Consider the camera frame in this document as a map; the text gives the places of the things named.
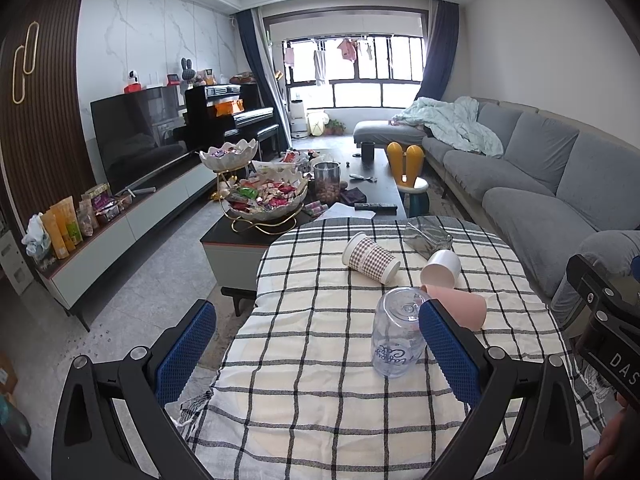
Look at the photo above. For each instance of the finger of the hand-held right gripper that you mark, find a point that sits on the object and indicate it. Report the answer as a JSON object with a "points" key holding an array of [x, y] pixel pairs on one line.
{"points": [[585, 275]]}

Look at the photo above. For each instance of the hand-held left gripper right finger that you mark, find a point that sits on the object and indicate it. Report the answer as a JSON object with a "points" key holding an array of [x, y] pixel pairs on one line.
{"points": [[450, 355]]}

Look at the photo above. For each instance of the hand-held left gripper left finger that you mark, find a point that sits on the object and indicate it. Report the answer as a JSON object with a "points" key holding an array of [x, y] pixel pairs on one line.
{"points": [[187, 350]]}

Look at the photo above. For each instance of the pink cup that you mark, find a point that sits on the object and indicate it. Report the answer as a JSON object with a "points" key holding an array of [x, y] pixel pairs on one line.
{"points": [[465, 307]]}

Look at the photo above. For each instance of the clear plastic cup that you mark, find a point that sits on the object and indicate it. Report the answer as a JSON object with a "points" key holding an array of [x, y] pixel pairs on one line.
{"points": [[395, 340]]}

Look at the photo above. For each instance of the white cup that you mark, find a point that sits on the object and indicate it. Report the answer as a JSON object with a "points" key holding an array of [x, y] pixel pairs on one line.
{"points": [[442, 266]]}

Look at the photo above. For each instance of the brown checked paper cup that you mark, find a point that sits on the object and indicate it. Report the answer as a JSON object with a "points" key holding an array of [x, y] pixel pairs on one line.
{"points": [[370, 259]]}

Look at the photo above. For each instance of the person's right hand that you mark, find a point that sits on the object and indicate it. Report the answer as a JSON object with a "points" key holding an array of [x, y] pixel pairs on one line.
{"points": [[620, 440]]}

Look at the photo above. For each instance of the grey sofa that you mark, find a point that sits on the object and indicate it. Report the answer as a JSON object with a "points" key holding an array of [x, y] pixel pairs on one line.
{"points": [[525, 175]]}

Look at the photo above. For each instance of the clear glass container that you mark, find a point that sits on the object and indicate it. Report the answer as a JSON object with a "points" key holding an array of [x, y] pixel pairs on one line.
{"points": [[425, 239]]}

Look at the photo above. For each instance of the black white checked tablecloth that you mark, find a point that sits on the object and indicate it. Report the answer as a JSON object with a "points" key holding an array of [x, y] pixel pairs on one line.
{"points": [[310, 360]]}

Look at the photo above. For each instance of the white television cabinet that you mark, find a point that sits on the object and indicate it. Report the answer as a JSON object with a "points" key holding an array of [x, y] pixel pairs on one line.
{"points": [[150, 215]]}

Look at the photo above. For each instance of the black remote control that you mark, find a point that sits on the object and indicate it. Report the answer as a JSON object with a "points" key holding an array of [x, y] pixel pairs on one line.
{"points": [[375, 206]]}

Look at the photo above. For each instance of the row of snack packets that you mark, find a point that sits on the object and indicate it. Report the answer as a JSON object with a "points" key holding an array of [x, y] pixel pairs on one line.
{"points": [[100, 205]]}

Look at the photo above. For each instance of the pile of wrapped candies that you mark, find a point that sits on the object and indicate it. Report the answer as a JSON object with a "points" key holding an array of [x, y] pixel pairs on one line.
{"points": [[265, 195]]}

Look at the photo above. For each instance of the white paper sheet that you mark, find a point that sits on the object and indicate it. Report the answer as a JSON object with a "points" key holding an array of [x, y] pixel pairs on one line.
{"points": [[345, 211]]}

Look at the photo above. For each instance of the row of orange tubes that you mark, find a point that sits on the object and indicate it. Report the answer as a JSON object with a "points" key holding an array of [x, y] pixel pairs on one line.
{"points": [[60, 225]]}

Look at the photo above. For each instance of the cardboard box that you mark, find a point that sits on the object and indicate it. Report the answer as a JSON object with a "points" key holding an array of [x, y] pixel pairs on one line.
{"points": [[7, 375]]}

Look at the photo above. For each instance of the dark coffee table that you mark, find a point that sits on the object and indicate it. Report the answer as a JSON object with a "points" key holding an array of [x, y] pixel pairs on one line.
{"points": [[385, 185]]}

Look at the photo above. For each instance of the dark purple cloth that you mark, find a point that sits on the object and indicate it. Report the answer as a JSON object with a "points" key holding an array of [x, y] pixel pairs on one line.
{"points": [[356, 195]]}

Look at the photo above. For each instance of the white plastic bag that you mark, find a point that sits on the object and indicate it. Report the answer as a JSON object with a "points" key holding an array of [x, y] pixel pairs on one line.
{"points": [[35, 237]]}

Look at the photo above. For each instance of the white tiered snack bowl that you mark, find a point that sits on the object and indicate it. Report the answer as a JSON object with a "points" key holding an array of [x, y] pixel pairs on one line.
{"points": [[230, 160]]}

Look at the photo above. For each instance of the metal spoon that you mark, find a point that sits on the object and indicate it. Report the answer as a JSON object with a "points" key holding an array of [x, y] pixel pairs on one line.
{"points": [[357, 177]]}

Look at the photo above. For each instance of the yellow rabbit-ear stool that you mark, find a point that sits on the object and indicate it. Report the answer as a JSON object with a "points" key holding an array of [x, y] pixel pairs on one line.
{"points": [[397, 160]]}

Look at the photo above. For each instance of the light blue blanket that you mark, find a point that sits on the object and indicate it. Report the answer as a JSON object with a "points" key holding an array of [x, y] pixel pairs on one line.
{"points": [[450, 120]]}

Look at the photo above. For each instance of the clear jar of nuts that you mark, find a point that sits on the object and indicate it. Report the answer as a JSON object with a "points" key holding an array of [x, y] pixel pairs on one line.
{"points": [[327, 185]]}

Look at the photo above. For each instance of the black mug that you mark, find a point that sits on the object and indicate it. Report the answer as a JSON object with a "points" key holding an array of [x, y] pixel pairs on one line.
{"points": [[368, 152]]}

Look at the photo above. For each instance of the black television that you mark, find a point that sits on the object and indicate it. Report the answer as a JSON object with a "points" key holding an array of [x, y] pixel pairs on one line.
{"points": [[140, 135]]}

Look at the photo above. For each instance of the black upright piano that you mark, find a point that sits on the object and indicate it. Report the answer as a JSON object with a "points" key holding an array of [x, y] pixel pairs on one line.
{"points": [[210, 110]]}

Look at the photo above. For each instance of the orange packet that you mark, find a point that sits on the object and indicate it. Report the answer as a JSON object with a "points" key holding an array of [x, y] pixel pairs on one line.
{"points": [[229, 108]]}

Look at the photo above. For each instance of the potted plant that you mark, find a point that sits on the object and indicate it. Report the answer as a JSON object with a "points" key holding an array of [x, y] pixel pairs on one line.
{"points": [[335, 126]]}

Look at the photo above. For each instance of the pale yellow bin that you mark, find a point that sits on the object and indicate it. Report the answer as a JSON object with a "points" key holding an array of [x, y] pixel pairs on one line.
{"points": [[317, 124]]}

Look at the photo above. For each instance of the red box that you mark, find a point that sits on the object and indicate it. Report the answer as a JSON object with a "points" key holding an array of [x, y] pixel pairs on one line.
{"points": [[132, 88]]}

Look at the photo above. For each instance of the red framed display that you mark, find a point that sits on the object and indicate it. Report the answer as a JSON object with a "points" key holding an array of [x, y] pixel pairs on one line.
{"points": [[174, 79]]}

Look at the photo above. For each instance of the black framed window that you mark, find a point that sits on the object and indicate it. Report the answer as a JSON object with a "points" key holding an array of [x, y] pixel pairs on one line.
{"points": [[380, 92]]}

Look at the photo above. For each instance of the blue curtain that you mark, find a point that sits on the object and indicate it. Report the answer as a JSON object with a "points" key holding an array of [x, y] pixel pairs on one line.
{"points": [[440, 45], [247, 45]]}

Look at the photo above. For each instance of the grey bunny figure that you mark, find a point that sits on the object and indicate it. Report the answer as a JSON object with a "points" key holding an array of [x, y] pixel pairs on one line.
{"points": [[188, 71]]}

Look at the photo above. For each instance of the white hanging socks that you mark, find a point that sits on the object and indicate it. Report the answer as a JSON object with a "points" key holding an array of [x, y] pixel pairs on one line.
{"points": [[369, 51]]}

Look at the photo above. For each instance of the small pink hanging garment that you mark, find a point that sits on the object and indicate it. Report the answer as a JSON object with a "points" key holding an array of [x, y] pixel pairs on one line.
{"points": [[289, 56]]}

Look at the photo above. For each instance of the white hanging garment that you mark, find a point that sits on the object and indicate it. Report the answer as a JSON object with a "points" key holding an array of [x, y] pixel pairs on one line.
{"points": [[319, 67]]}

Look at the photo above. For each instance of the large pink hanging garment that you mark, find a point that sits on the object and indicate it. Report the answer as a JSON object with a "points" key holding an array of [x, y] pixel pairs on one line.
{"points": [[346, 50]]}

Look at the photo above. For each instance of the white security camera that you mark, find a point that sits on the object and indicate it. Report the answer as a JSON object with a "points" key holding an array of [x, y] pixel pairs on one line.
{"points": [[134, 76]]}

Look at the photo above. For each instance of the gold clip wall ornament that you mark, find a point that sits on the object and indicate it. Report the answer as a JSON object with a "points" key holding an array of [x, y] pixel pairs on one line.
{"points": [[37, 45], [13, 75]]}

